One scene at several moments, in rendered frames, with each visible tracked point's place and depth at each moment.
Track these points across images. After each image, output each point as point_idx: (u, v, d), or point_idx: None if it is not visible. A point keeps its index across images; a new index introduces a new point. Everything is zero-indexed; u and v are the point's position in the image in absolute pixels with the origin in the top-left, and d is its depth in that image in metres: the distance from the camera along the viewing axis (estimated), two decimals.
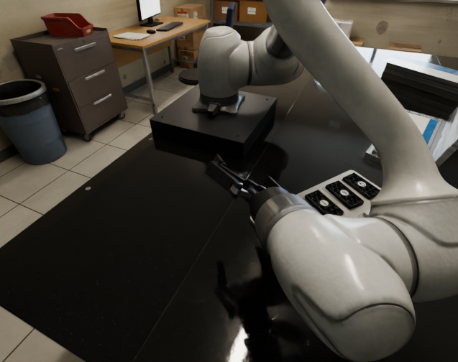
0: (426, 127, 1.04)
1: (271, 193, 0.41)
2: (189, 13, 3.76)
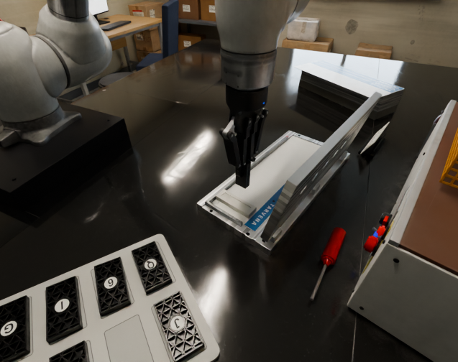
0: None
1: (267, 89, 0.48)
2: (144, 11, 3.48)
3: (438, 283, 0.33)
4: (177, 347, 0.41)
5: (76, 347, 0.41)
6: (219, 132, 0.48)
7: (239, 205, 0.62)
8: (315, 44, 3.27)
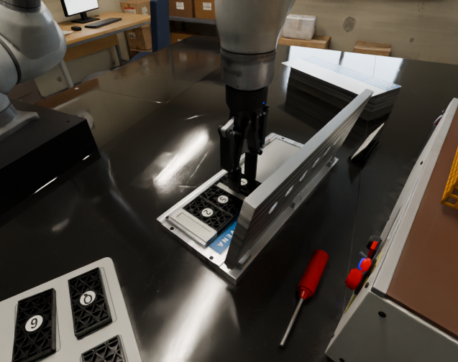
0: None
1: (267, 89, 0.48)
2: (136, 8, 3.39)
3: (438, 350, 0.24)
4: None
5: None
6: (218, 128, 0.47)
7: (196, 228, 0.51)
8: (312, 42, 3.18)
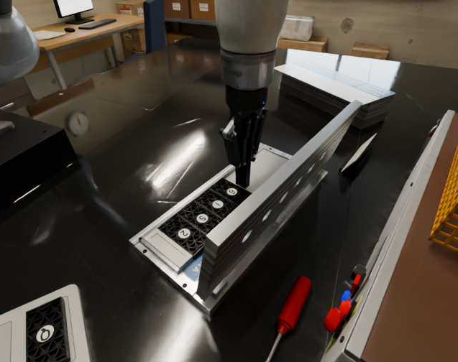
0: None
1: (267, 89, 0.48)
2: (132, 9, 3.35)
3: None
4: None
5: None
6: (219, 132, 0.48)
7: (170, 251, 0.48)
8: (310, 43, 3.14)
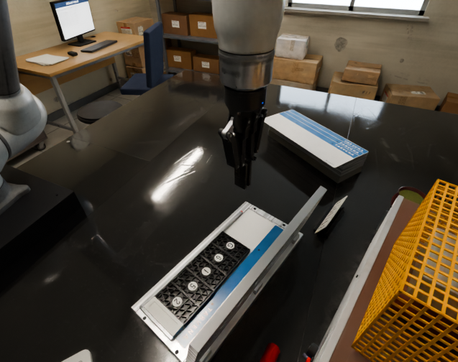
0: (258, 244, 0.74)
1: (266, 89, 0.48)
2: (132, 28, 3.46)
3: None
4: None
5: None
6: (218, 132, 0.48)
7: (165, 319, 0.58)
8: (304, 62, 3.25)
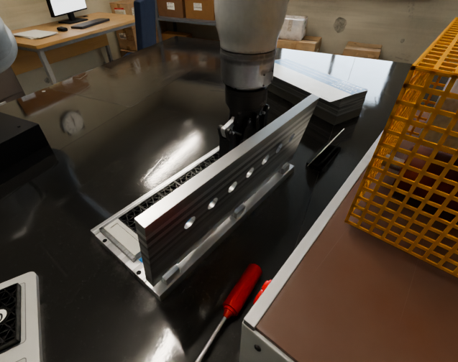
0: None
1: (225, 90, 0.47)
2: (126, 9, 3.37)
3: None
4: None
5: None
6: (269, 105, 0.54)
7: (128, 240, 0.49)
8: (303, 42, 3.16)
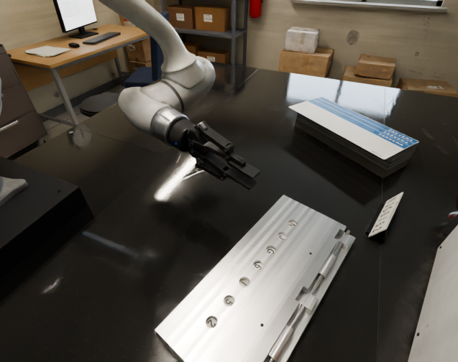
0: None
1: (175, 131, 0.64)
2: None
3: None
4: None
5: None
6: None
7: None
8: (315, 56, 3.12)
